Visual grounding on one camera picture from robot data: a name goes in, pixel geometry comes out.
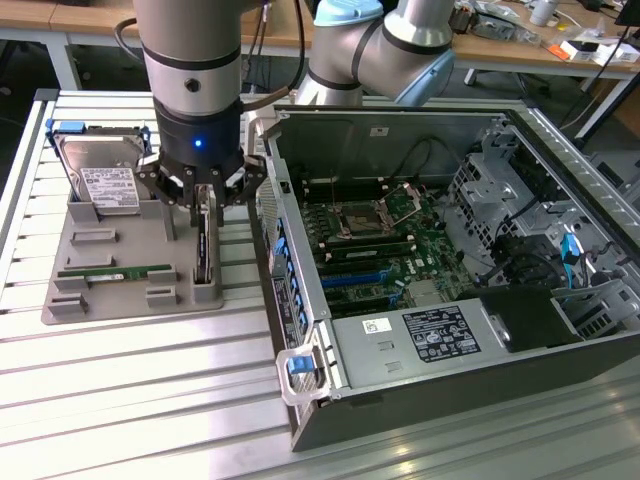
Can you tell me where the long black expansion slot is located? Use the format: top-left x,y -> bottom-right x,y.
329,301 -> 392,318
318,263 -> 386,278

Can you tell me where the black looped case cable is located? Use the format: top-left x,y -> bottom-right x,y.
403,137 -> 462,175

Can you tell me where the blue flat wire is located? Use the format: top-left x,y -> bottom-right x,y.
559,232 -> 577,290

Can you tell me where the RAM stick with long label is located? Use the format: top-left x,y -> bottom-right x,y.
332,244 -> 409,262

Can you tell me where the white cylinder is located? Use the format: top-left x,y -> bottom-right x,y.
528,0 -> 560,27

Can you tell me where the light grey corner bracket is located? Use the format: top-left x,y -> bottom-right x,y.
244,104 -> 279,182
276,348 -> 332,407

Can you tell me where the wooden desk white frame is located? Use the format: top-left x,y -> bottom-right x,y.
0,0 -> 316,91
449,0 -> 640,141

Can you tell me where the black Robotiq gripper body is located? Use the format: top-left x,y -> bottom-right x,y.
152,101 -> 247,174

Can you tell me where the grey parts rack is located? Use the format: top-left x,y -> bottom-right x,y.
40,192 -> 226,326

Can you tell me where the black RAM slot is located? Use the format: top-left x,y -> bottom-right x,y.
325,247 -> 418,264
324,243 -> 414,257
303,174 -> 384,184
319,233 -> 409,245
305,190 -> 389,202
303,179 -> 385,190
322,238 -> 411,250
304,184 -> 387,196

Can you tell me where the silver hard disk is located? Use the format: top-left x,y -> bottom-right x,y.
58,130 -> 146,217

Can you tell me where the black cable bundle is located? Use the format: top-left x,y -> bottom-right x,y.
479,234 -> 569,296

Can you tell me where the green Dell motherboard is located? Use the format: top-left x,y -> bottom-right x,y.
294,174 -> 476,321

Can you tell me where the black expansion slot blue latch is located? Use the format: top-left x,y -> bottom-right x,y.
325,291 -> 396,308

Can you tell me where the black plastic shroud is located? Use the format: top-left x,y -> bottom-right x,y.
457,287 -> 585,354

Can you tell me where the Nvidia Quadro graphics card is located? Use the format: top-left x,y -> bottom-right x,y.
192,183 -> 225,290

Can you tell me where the silver socket cover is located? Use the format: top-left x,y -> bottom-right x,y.
379,182 -> 427,220

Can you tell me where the grey power supply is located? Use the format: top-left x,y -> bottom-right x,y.
329,297 -> 512,391

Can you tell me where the green RAM stick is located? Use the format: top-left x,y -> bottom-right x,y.
84,266 -> 154,282

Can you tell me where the white box orange side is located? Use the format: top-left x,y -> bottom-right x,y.
549,39 -> 601,64

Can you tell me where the black monitor stand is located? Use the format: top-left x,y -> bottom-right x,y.
613,0 -> 640,27

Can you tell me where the silver disk bay cage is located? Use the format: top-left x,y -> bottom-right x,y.
447,122 -> 640,341

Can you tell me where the CPU socket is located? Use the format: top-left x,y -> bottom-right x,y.
337,202 -> 396,239

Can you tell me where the open grey PC case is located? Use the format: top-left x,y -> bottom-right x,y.
244,102 -> 640,454

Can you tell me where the hard disk drive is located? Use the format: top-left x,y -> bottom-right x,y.
44,118 -> 154,204

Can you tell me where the silver finned heatsink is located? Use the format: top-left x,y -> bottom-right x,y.
407,281 -> 446,307

